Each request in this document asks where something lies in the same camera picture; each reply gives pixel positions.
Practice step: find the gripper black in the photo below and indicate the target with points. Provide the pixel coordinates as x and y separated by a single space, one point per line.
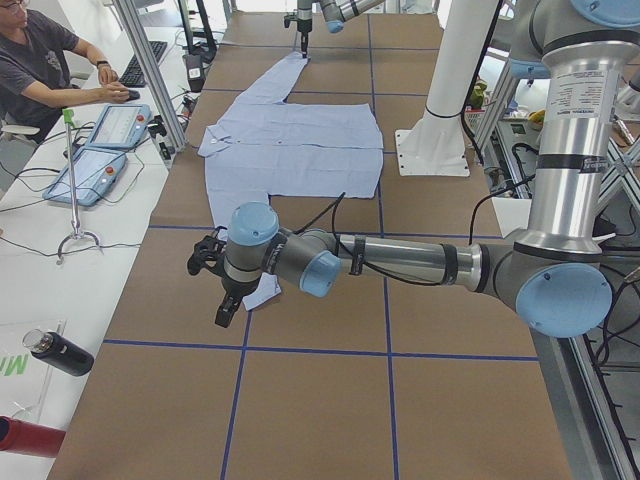
234 288
303 25

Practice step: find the light blue striped shirt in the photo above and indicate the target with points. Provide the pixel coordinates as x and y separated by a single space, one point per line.
263 146

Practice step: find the black bottle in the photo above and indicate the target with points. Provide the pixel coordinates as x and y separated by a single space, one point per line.
59 352

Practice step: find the lower teach pendant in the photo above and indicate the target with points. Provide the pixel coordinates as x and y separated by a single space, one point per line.
96 171

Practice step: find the teach pendant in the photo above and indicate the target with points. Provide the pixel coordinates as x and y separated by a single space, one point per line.
120 126
96 171

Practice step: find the upper teach pendant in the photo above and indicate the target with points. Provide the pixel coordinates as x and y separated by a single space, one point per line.
120 126

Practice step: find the red bottle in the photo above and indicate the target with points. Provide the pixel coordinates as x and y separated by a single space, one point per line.
30 439

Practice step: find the seated person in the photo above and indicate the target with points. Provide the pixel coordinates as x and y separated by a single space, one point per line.
35 77

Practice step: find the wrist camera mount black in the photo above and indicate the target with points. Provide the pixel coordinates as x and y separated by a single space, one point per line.
208 254
290 18

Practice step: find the aluminium frame post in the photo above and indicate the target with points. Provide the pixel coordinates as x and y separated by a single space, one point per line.
135 31

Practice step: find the white central pedestal column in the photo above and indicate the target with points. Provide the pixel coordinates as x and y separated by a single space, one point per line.
435 146

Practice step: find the metal grabber stick green handle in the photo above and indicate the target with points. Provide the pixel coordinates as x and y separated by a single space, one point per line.
77 232

